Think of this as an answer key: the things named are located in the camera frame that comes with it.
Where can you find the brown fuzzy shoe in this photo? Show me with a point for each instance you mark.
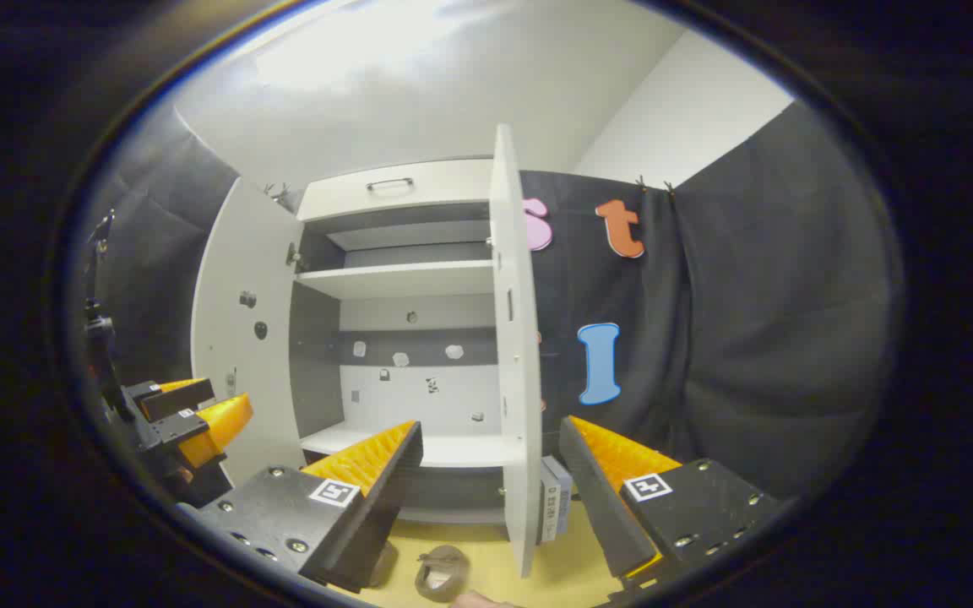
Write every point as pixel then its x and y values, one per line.
pixel 444 578

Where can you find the blue cardboard box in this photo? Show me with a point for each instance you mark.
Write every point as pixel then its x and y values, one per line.
pixel 556 502

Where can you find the metal door hinge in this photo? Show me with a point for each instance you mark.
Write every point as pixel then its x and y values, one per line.
pixel 293 255

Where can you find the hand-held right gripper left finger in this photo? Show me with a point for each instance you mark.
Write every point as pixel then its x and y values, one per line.
pixel 385 498

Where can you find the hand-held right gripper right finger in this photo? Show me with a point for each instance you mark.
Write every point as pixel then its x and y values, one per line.
pixel 592 498

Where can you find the black backdrop cloth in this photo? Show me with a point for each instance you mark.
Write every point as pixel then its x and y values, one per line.
pixel 748 295

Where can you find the white shoe cabinet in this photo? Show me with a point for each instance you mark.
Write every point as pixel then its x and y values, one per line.
pixel 419 388

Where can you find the white cabinet door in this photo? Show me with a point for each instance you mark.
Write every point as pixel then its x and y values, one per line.
pixel 516 380
pixel 241 380

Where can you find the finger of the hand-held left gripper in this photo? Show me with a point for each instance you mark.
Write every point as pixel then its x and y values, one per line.
pixel 216 426
pixel 178 399

